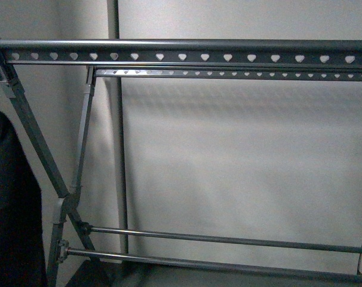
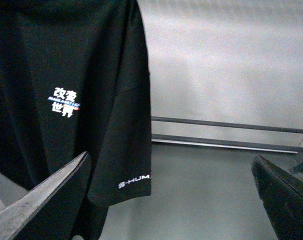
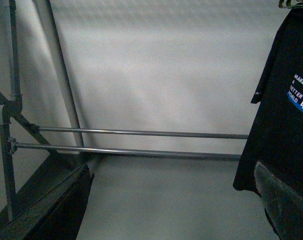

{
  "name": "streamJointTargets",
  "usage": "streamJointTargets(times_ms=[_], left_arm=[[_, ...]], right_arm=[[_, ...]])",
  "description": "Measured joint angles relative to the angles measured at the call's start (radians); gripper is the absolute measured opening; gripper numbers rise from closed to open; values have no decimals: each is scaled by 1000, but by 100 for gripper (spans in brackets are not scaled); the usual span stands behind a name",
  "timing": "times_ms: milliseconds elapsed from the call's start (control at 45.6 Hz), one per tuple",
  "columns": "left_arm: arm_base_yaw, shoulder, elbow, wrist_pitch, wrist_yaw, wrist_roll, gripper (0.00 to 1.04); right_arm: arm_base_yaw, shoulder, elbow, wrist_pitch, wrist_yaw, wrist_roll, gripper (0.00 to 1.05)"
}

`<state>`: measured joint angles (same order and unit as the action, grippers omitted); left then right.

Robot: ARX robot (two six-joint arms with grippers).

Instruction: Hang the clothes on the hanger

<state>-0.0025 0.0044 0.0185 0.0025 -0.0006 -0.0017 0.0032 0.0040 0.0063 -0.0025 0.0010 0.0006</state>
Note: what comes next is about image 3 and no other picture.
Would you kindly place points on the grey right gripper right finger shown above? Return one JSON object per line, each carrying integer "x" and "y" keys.
{"x": 282, "y": 198}

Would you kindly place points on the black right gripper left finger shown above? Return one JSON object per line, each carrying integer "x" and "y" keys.
{"x": 56, "y": 216}

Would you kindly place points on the grey metal rack frame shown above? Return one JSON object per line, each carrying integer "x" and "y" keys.
{"x": 12, "y": 108}

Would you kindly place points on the black printed t-shirt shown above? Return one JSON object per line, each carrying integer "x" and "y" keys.
{"x": 276, "y": 135}

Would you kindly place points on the green clothes hanger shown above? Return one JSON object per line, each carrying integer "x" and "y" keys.
{"x": 289, "y": 4}

